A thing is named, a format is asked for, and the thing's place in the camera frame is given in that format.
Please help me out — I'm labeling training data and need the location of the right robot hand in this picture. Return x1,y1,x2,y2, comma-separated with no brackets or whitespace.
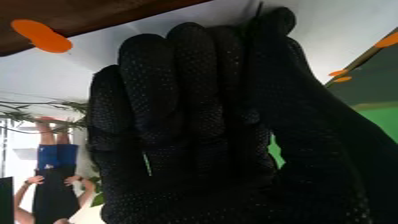
86,6,398,224

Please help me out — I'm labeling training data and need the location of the green plant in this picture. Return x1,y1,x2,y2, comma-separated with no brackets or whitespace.
0,99,93,135

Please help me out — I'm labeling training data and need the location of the person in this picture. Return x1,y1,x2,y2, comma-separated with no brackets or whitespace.
13,116,100,224

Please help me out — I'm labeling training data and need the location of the dark mat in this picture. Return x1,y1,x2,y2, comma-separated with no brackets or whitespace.
324,28,398,106

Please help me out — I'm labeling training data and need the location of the white sheet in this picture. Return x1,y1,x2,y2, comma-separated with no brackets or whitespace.
0,0,398,101

